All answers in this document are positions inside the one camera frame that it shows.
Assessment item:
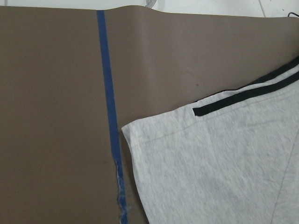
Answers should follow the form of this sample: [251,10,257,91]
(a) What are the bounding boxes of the grey cartoon print t-shirt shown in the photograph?
[122,58,299,224]

